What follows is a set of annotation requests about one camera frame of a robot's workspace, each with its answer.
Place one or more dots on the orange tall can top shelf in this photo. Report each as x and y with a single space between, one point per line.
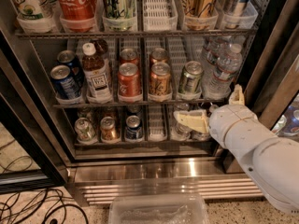
199 0

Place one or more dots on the blue soda can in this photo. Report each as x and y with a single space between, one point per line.
70 59
64 83

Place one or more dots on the clear plastic bin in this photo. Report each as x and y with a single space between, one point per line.
159 209

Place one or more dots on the clear water bottle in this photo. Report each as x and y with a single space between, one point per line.
211 49
228 64

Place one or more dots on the front red cola can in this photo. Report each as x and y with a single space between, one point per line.
129 80

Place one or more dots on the front orange soda can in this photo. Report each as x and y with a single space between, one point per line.
159 79

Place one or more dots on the rear red cola can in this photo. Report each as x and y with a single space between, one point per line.
129 55

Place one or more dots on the rear orange soda can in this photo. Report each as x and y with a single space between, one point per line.
158 55

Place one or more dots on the white can behind door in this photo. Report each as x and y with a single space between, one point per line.
279 125

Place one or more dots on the left glass fridge door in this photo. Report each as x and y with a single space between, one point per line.
27 159

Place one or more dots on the front blue soda can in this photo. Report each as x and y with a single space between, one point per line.
64 83

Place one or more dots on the front clear water bottle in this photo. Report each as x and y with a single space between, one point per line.
228 64

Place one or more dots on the bottom shelf clear bottle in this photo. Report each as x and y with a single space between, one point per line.
179 131

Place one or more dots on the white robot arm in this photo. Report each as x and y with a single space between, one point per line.
270 161

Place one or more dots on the brown tea bottle white cap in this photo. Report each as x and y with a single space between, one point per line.
95 71

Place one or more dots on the orange soda can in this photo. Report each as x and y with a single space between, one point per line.
158 55
159 79

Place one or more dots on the rear blue soda can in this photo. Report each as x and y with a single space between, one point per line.
70 59

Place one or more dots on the glass fridge door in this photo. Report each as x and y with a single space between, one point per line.
270 75
27 159

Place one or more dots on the red coca-cola can top shelf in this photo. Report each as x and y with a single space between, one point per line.
78 15

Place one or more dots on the rear clear water bottle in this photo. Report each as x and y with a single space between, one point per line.
211 49

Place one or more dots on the green soda can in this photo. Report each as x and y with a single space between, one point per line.
190 78

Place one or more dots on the stainless steel fridge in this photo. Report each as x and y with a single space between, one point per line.
100 171

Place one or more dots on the green white tall can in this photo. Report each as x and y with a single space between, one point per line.
120 9

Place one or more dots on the red cola can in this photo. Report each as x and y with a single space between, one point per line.
129 80
129 55

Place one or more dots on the empty white plastic tray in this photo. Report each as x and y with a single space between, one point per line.
159 15

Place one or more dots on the right glass fridge door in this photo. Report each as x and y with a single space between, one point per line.
270 75

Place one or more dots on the bottom shelf orange can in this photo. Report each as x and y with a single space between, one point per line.
108 129

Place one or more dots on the bottom shelf green white can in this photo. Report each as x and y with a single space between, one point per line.
84 129

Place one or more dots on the rear brown tea bottle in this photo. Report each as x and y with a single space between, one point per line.
101 47

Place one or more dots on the blue can behind door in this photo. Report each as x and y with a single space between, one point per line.
291 127

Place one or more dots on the bottom shelf tea bottle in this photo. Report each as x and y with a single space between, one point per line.
203 136

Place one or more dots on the bottom shelf blue can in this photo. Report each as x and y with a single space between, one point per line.
133 128

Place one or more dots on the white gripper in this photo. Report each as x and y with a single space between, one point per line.
229 122

